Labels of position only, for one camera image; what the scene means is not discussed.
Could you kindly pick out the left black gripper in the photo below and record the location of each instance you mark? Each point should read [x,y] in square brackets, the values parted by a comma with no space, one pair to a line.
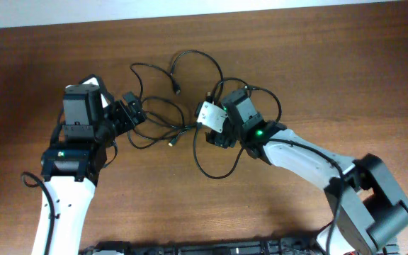
[128,120]

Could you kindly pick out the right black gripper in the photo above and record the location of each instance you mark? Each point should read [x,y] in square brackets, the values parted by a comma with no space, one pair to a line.
[222,138]

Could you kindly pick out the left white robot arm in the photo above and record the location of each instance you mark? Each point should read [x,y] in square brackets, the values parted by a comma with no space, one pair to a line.
[72,163]

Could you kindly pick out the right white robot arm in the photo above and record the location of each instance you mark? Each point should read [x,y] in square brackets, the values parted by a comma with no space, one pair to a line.
[368,205]

